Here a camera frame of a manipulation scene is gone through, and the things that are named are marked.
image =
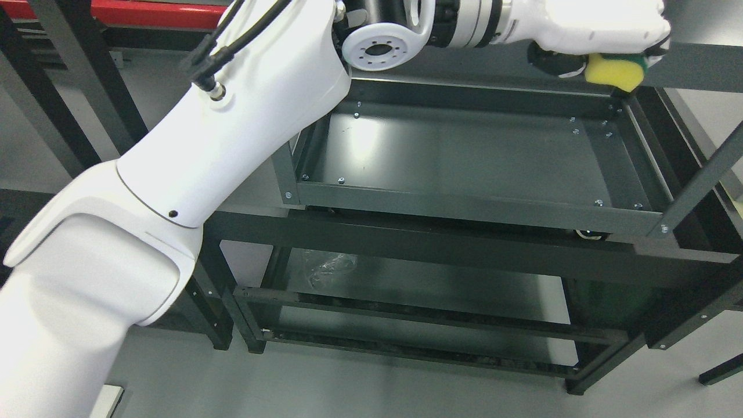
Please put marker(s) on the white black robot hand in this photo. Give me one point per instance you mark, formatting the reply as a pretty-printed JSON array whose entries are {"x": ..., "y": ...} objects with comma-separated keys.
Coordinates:
[{"x": 562, "y": 34}]

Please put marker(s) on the green yellow sponge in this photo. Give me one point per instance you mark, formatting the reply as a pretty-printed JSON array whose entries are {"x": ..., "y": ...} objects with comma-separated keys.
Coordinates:
[{"x": 625, "y": 72}]

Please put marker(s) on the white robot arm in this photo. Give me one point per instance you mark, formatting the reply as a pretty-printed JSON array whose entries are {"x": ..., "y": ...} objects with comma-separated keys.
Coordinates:
[{"x": 116, "y": 246}]

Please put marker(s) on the dark grey shelf cart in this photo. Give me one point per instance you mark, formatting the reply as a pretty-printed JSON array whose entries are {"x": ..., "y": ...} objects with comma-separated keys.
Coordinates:
[{"x": 603, "y": 190}]

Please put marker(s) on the black metal shelf rack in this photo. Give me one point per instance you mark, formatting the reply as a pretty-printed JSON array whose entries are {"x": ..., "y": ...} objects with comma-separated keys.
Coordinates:
[{"x": 49, "y": 96}]

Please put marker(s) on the clear plastic bag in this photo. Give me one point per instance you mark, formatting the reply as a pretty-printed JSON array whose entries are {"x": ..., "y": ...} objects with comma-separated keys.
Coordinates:
[{"x": 321, "y": 269}]

